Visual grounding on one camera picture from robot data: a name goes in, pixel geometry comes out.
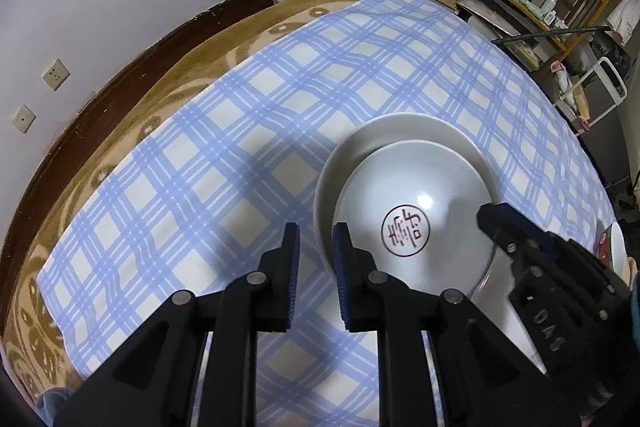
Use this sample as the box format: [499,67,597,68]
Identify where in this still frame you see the small red patterned bowl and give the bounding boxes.
[596,222,627,280]

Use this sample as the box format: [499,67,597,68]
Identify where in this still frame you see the blue denim cloth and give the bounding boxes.
[35,387,76,427]

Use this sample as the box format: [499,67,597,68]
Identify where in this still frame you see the brown patterned blanket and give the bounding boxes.
[0,0,381,413]

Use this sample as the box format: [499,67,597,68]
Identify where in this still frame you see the white wall socket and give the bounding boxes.
[41,58,70,92]
[12,104,36,134]

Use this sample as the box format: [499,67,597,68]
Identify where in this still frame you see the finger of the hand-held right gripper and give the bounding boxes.
[476,202,538,278]
[520,227,603,279]

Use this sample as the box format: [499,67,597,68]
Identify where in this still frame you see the dark wooden bed frame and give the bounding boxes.
[0,0,273,338]

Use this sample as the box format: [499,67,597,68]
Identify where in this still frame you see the green rod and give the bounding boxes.
[490,24,613,45]

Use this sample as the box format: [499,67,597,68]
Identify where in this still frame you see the blue plaid cloth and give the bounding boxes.
[37,0,618,427]

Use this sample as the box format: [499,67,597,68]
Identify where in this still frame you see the white bowl with red seal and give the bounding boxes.
[331,139,501,298]

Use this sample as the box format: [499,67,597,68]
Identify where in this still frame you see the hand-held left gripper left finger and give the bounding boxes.
[52,222,301,427]

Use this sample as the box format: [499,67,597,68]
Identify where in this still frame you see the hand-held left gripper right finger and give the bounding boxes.
[332,222,568,427]

